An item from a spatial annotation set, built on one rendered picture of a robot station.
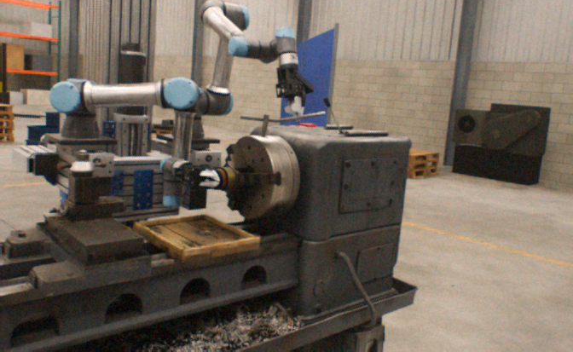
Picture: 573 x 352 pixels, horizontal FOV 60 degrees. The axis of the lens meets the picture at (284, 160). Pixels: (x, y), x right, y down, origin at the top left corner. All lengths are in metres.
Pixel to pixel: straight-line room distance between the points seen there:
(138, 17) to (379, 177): 1.29
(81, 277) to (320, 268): 0.92
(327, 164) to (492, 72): 10.30
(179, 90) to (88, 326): 0.87
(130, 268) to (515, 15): 11.20
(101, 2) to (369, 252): 1.57
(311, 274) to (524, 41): 10.39
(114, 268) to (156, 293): 0.22
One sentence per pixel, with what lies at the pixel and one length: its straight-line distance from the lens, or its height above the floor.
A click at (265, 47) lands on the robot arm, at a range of 1.99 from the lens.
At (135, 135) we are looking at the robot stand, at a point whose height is 1.16.
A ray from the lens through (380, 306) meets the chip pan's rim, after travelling 2.16.
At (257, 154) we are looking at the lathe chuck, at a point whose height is 1.17.
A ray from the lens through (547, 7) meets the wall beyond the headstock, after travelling 11.90.
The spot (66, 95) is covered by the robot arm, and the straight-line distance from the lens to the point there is 2.00.
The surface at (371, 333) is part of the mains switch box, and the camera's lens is 2.24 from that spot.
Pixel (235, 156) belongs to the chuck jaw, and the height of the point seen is 1.16.
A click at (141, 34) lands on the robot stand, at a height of 1.62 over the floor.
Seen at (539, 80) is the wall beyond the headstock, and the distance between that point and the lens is 11.68.
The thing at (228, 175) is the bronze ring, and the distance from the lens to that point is 1.77.
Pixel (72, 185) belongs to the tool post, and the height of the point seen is 1.08.
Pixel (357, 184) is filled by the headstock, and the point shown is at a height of 1.07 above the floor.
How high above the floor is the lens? 1.41
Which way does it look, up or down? 8 degrees down
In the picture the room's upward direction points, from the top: 4 degrees clockwise
